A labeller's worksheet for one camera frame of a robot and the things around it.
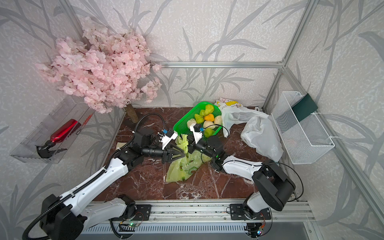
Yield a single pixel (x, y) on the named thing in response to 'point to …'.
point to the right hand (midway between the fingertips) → (181, 134)
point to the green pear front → (202, 112)
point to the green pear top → (209, 109)
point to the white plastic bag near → (260, 132)
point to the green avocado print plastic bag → (181, 168)
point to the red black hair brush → (58, 134)
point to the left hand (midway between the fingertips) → (181, 154)
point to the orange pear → (210, 117)
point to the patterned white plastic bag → (222, 102)
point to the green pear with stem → (199, 119)
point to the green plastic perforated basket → (181, 127)
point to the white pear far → (218, 120)
